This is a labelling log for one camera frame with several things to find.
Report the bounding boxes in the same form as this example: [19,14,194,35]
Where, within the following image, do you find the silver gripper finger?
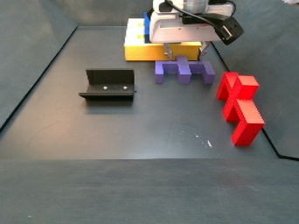
[163,43,174,60]
[199,41,211,60]

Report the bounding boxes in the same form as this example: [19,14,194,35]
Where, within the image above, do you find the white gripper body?
[148,0,234,44]

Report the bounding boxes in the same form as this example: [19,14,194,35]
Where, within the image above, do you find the purple E-shaped block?
[155,56,215,84]

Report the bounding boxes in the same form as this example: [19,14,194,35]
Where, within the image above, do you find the yellow slotted board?
[124,18,202,61]

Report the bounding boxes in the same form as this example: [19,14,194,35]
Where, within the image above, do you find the black angle fixture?
[79,68,136,102]

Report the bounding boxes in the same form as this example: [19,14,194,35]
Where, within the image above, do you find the blue long bar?
[144,11,151,44]

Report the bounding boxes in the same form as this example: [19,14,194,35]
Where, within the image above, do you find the red E-shaped block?
[216,72,266,146]

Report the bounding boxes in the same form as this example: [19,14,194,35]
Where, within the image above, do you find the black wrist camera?
[182,13,244,45]

